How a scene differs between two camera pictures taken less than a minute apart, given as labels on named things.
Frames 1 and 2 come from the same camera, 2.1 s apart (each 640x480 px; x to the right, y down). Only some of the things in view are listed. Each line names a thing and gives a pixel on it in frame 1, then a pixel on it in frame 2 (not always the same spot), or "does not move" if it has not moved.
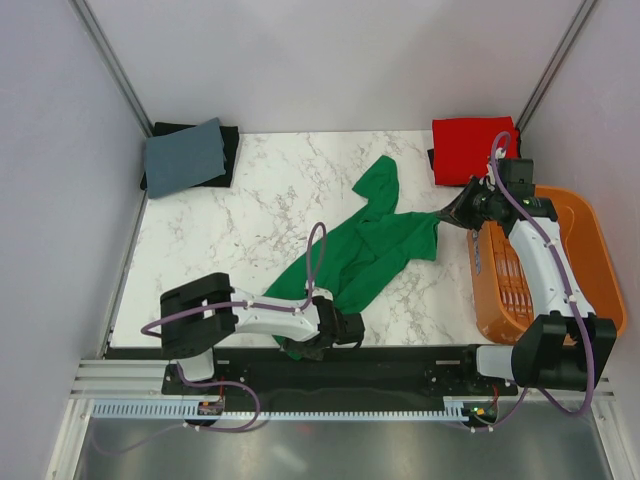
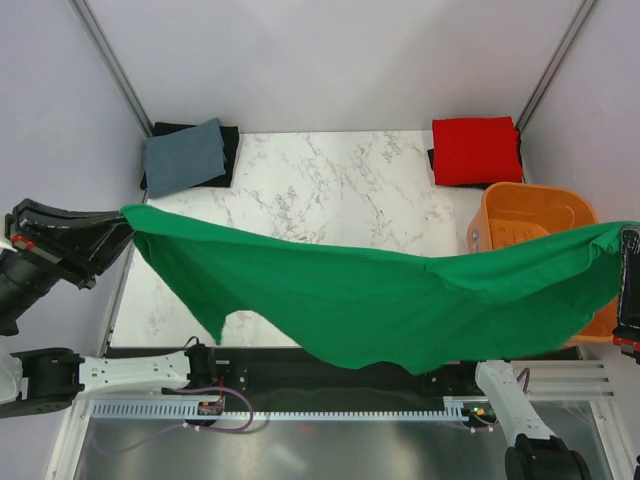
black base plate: x=340 y=374 does not move
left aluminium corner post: x=106 y=52 does not move
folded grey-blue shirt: x=185 y=157 does not move
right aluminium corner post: x=584 y=13 does not move
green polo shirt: x=361 y=249 to x=409 y=312
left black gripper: x=300 y=350 to x=41 y=227
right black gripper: x=457 y=211 to x=632 y=321
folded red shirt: x=462 y=147 does not move
